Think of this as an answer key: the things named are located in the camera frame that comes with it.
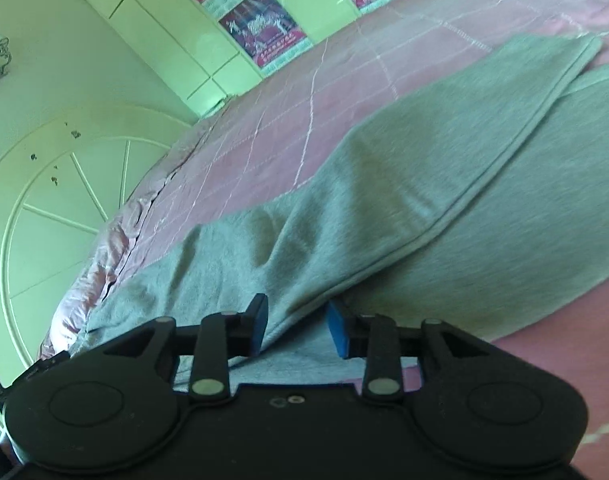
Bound white round headboard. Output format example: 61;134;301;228
0;102;192;411

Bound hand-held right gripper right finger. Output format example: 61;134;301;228
329;299;496;405

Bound grey pants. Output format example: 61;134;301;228
69;34;609;396

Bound bed with pink checked sheet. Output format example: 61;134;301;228
37;0;609;480

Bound white glossy wardrobe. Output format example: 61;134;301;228
44;0;465;116

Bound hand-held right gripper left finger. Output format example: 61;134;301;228
102;292;270;407

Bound pink ruffled pillow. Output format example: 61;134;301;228
37;195;158;361

